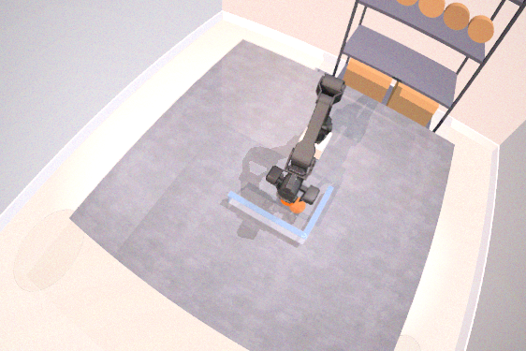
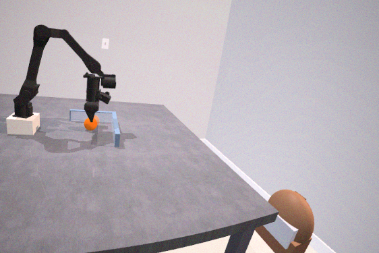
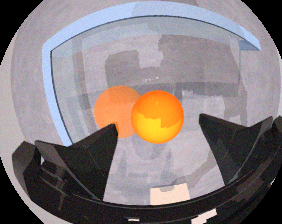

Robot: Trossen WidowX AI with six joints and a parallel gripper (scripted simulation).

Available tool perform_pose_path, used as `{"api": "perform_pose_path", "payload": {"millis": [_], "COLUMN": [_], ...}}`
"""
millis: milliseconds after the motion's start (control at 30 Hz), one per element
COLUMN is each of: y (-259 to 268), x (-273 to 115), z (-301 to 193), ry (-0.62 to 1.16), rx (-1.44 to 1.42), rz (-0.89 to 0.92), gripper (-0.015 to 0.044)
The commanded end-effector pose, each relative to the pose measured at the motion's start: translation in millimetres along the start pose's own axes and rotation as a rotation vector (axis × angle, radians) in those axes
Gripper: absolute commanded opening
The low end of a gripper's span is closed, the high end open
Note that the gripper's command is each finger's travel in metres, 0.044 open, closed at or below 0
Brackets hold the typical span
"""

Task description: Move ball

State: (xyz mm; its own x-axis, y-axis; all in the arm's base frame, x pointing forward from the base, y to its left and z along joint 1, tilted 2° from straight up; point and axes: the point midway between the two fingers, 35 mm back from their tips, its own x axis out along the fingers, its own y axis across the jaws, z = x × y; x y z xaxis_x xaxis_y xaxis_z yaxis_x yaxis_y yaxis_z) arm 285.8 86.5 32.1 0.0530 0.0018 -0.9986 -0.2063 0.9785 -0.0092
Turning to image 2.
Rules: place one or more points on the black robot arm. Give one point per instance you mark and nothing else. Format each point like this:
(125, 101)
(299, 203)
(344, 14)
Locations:
(29, 89)

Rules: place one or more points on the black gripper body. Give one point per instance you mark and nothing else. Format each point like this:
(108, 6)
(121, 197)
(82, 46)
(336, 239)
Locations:
(91, 103)

